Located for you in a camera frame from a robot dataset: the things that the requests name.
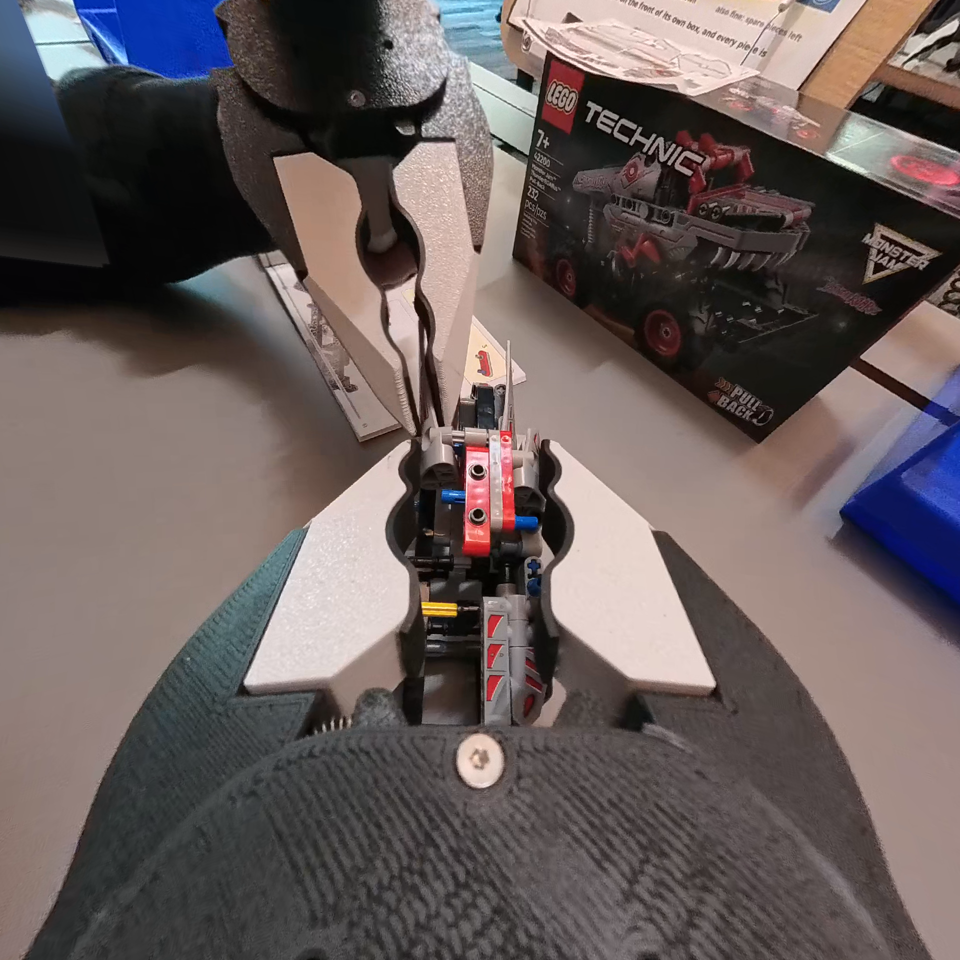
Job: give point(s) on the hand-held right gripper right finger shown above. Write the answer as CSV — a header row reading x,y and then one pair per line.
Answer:
x,y
630,607

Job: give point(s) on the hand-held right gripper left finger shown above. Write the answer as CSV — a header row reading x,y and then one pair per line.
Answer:
x,y
337,600

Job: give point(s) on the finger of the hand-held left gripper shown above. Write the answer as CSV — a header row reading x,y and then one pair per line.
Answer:
x,y
450,262
337,300

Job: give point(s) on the toy truck chassis model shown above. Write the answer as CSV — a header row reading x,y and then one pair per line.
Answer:
x,y
484,487

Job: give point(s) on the person's left forearm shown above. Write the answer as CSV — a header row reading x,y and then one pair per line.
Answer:
x,y
165,172

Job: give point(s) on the grey desk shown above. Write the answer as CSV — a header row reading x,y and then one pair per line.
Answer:
x,y
150,487

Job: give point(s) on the person's left hand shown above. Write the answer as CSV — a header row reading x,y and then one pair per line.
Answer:
x,y
390,268

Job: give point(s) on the building instruction booklet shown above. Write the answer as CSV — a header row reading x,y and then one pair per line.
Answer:
x,y
330,375

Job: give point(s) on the blue plastic bin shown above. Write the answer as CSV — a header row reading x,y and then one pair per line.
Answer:
x,y
150,37
915,502

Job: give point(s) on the black toy set box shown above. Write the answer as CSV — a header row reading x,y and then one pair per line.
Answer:
x,y
712,247

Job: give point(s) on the crumpled clear plastic bag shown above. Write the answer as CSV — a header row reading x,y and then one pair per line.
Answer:
x,y
637,52

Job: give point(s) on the white printed instruction sheet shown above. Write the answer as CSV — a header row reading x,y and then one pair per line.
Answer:
x,y
750,30

